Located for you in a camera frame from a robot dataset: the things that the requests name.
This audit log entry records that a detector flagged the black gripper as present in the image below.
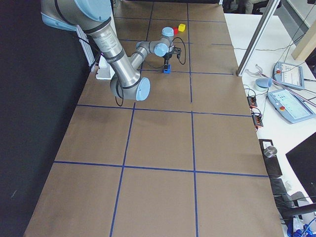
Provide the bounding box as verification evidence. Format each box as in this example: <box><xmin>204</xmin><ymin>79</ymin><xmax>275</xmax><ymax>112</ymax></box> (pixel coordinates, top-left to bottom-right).
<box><xmin>163</xmin><ymin>52</ymin><xmax>173</xmax><ymax>70</ymax></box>

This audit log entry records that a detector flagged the blue wooden cube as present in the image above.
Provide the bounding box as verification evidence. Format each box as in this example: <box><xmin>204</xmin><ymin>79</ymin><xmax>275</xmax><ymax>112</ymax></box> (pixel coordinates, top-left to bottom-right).
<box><xmin>163</xmin><ymin>69</ymin><xmax>171</xmax><ymax>74</ymax></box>

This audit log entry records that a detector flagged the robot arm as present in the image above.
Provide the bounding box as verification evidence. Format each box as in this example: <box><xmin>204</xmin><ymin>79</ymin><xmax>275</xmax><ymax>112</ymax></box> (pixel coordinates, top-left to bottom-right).
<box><xmin>40</xmin><ymin>0</ymin><xmax>174</xmax><ymax>101</ymax></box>

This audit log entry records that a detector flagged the yellow wooden cube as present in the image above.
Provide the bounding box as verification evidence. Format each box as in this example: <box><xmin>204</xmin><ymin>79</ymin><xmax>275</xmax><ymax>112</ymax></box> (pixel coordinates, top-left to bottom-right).
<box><xmin>178</xmin><ymin>23</ymin><xmax>186</xmax><ymax>32</ymax></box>

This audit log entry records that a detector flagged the power strip with plugs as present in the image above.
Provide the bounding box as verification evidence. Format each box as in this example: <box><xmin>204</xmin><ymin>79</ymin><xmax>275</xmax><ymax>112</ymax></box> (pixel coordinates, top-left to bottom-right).
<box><xmin>247</xmin><ymin>96</ymin><xmax>257</xmax><ymax>108</ymax></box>

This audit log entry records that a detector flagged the reacher grabber stick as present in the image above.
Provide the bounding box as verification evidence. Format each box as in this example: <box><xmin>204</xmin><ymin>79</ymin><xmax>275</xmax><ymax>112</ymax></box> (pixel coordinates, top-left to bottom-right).
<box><xmin>245</xmin><ymin>61</ymin><xmax>316</xmax><ymax>107</ymax></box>

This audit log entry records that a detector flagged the far teach pendant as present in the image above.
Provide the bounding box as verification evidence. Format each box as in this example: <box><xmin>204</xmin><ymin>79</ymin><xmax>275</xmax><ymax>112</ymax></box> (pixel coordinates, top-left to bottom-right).
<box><xmin>273</xmin><ymin>61</ymin><xmax>305</xmax><ymax>90</ymax></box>

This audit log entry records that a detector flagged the teach pendant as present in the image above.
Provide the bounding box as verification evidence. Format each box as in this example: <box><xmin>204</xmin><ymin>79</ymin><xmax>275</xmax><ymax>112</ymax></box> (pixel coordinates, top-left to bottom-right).
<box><xmin>267</xmin><ymin>89</ymin><xmax>316</xmax><ymax>123</ymax></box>
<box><xmin>273</xmin><ymin>61</ymin><xmax>305</xmax><ymax>90</ymax></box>

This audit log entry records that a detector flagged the near teach pendant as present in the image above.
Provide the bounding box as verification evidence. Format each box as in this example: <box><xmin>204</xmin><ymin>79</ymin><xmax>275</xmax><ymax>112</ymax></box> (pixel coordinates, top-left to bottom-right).
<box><xmin>267</xmin><ymin>89</ymin><xmax>316</xmax><ymax>123</ymax></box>

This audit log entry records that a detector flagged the metal cup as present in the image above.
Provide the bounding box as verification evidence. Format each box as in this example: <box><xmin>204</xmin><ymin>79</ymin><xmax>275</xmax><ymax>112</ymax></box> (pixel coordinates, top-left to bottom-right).
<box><xmin>263</xmin><ymin>146</ymin><xmax>277</xmax><ymax>158</ymax></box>

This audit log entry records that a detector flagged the black box under cup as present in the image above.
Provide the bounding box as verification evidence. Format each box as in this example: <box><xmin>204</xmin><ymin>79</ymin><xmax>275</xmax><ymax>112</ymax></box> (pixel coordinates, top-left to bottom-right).
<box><xmin>259</xmin><ymin>139</ymin><xmax>282</xmax><ymax>178</ymax></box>

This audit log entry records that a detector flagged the black monitor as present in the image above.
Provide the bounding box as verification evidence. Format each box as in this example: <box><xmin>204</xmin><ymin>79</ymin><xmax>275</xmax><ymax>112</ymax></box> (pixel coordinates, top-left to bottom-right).
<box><xmin>286</xmin><ymin>133</ymin><xmax>316</xmax><ymax>203</ymax></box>

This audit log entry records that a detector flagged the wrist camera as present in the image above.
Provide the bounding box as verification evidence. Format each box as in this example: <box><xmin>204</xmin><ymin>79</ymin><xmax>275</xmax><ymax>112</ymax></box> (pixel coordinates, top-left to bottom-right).
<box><xmin>172</xmin><ymin>46</ymin><xmax>181</xmax><ymax>60</ymax></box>

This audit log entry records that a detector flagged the aluminium frame post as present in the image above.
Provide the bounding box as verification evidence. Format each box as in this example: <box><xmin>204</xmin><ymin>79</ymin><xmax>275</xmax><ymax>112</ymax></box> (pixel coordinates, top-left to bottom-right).
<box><xmin>236</xmin><ymin>0</ymin><xmax>280</xmax><ymax>77</ymax></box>

